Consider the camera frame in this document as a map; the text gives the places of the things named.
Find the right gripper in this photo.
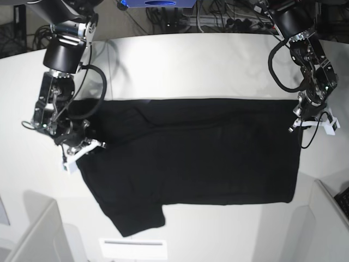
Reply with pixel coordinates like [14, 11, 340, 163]
[54, 120, 106, 164]

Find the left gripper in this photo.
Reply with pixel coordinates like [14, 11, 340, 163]
[288, 95, 334, 133]

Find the black T-shirt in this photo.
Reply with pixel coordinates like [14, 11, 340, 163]
[76, 99, 300, 237]

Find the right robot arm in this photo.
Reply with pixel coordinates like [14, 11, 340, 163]
[26, 1, 107, 166]

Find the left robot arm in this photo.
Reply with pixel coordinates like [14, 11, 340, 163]
[259, 1, 339, 134]

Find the black keyboard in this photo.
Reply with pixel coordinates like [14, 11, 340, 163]
[334, 188, 349, 219]

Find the white partition panel left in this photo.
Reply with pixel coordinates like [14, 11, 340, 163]
[1, 190, 89, 261]

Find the white partition panel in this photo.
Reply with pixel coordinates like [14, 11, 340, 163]
[284, 180, 348, 261]
[1, 190, 89, 261]

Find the white slotted plate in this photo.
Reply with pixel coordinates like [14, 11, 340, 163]
[99, 239, 168, 260]

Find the white partition panel right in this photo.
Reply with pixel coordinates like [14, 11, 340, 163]
[284, 180, 348, 261]

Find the blue box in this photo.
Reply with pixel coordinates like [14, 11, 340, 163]
[124, 0, 196, 8]

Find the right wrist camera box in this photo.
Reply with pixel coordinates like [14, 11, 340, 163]
[63, 162, 79, 175]

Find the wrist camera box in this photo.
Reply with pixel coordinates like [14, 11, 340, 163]
[323, 119, 340, 136]
[63, 162, 79, 175]

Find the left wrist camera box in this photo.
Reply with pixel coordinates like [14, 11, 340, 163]
[323, 119, 340, 136]

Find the coiled black cable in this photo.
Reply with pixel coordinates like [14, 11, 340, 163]
[32, 25, 55, 50]

